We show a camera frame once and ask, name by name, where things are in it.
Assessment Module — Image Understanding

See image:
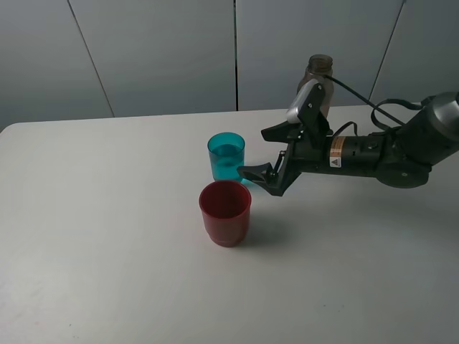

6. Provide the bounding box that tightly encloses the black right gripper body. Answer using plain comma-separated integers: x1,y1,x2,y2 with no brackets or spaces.
267,132,332,196

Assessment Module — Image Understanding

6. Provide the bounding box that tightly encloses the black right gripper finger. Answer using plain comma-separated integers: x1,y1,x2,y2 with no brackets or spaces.
261,121,303,142
237,163,277,186

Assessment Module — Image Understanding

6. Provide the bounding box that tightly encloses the teal translucent plastic cup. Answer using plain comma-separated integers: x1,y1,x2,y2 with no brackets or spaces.
207,132,245,182

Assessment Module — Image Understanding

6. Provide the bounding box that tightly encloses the translucent brown plastic bottle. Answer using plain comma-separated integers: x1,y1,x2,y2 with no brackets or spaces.
296,54,335,119

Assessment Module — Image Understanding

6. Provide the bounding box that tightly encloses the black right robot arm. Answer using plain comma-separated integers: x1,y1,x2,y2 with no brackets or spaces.
237,90,458,196

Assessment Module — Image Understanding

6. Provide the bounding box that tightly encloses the red plastic cup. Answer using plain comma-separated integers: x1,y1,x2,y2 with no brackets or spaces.
199,180,252,247

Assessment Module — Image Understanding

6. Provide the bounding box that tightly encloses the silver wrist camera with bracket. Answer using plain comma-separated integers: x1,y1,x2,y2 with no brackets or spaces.
286,79,330,148

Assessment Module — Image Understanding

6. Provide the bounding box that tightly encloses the black camera cable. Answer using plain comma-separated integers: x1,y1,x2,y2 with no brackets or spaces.
322,74,427,144

